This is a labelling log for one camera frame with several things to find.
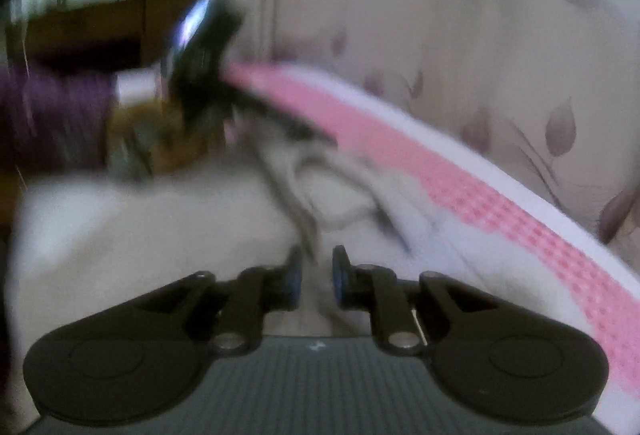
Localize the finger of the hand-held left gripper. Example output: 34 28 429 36
224 82 342 150

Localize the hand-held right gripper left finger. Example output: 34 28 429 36
135 246 305 358

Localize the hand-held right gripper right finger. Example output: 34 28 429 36
331 245 496 357

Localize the light grey small garment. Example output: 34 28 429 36
235 112 446 261

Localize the person's left forearm purple sleeve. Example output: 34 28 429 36
0 64 119 174

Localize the dark wooden furniture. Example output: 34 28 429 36
20 0 168 72

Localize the pink checkered white bed sheet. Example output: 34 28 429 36
10 62 640 435

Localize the cream leaf print curtain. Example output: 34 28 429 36
205 0 640 246

